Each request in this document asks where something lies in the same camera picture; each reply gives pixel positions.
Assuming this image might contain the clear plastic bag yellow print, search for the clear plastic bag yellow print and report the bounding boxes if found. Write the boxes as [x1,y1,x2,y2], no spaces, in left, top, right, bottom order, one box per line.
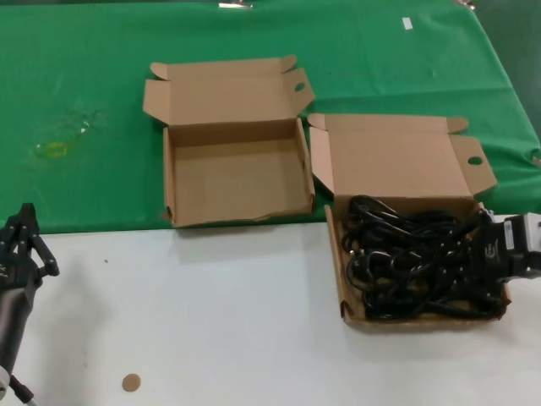
[32,107,107,165]

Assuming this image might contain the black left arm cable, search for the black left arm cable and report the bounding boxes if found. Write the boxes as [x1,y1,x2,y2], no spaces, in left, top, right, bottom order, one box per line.
[8,374,39,406]

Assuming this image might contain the green tablecloth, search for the green tablecloth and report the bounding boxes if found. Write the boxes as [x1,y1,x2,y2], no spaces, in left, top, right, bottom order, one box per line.
[0,0,541,236]

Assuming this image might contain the cardboard box with oval hole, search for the cardboard box with oval hole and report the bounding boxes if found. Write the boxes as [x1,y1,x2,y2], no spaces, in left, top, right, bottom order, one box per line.
[142,54,317,230]

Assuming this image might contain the cardboard box with round hole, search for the cardboard box with round hole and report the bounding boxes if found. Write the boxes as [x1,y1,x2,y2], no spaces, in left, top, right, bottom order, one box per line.
[307,112,512,326]

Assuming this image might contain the black power cable white prongs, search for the black power cable white prongs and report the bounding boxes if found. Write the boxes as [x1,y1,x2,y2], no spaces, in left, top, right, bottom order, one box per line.
[350,211,478,263]

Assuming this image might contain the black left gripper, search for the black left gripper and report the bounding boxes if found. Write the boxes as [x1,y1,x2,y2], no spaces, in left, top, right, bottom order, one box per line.
[0,202,61,294]

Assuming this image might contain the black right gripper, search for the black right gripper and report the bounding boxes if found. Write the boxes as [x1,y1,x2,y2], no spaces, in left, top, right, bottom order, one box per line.
[439,215,526,304]

